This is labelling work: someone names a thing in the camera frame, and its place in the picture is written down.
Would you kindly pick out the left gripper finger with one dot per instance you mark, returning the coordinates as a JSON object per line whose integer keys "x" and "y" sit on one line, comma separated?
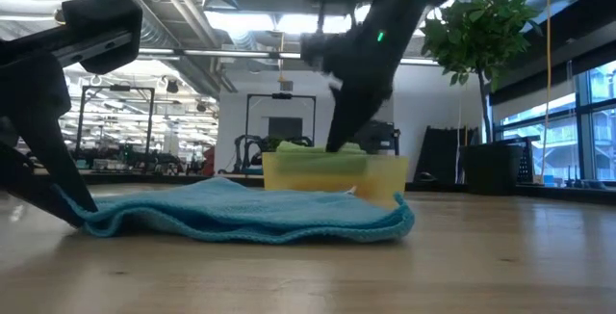
{"x": 29, "y": 184}
{"x": 38, "y": 92}

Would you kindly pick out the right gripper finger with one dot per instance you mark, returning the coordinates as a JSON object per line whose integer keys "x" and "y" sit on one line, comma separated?
{"x": 351, "y": 121}

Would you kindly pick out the green microfiber towel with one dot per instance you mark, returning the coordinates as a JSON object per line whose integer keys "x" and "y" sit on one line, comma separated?
{"x": 313, "y": 162}

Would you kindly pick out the yellow translucent plastic bin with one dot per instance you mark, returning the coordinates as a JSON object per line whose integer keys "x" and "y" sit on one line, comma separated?
{"x": 385, "y": 179}

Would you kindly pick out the blue microfiber towel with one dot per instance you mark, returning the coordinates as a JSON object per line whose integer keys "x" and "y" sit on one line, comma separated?
{"x": 231, "y": 208}

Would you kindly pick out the background black robot arm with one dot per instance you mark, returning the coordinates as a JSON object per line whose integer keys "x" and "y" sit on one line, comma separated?
{"x": 245, "y": 152}

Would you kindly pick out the round black ceiling fixture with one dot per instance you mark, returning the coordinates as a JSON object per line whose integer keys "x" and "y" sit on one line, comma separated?
{"x": 59, "y": 15}

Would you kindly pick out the small background potted plant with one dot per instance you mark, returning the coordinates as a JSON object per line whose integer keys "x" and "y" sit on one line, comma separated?
{"x": 273, "y": 143}

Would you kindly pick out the black leaning panel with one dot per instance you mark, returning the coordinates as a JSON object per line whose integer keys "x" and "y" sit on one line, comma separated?
{"x": 443, "y": 155}

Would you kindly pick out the green leafy plant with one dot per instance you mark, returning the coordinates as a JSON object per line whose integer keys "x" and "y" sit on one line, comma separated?
{"x": 481, "y": 30}

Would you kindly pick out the long ceiling light strip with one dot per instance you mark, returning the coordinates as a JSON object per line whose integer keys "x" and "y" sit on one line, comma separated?
{"x": 231, "y": 54}

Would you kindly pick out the black plant pot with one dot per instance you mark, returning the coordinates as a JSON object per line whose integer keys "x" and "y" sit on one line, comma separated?
{"x": 491, "y": 169}

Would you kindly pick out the black equipment rack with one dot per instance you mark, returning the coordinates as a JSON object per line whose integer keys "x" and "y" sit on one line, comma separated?
{"x": 527, "y": 160}

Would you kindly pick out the black wall screen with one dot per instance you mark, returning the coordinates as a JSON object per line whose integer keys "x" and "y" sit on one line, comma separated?
{"x": 382, "y": 136}

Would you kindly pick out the black robot station frame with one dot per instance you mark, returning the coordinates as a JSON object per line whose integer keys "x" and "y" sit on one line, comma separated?
{"x": 281, "y": 96}
{"x": 118, "y": 87}

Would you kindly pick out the black aluminium table frame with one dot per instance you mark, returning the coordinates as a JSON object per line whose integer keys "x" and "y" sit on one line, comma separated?
{"x": 144, "y": 178}

